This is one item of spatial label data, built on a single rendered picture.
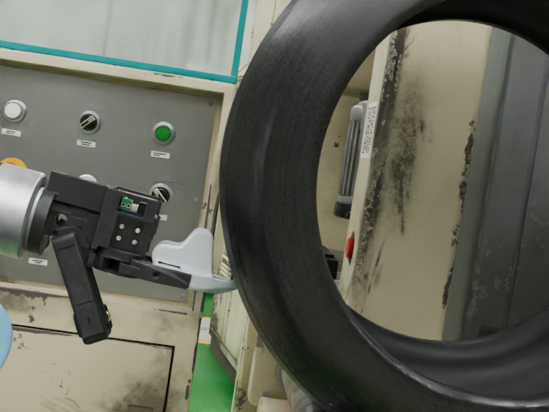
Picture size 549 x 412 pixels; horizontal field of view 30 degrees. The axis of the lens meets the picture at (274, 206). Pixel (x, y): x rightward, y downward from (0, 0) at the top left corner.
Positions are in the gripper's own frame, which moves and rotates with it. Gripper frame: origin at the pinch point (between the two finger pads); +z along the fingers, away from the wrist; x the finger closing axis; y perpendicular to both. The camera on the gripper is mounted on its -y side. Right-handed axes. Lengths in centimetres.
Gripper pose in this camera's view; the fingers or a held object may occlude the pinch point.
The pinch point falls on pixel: (223, 289)
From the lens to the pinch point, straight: 105.3
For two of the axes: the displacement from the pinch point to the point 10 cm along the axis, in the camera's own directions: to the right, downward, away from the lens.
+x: -0.6, -0.6, 10.0
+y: 2.7, -9.6, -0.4
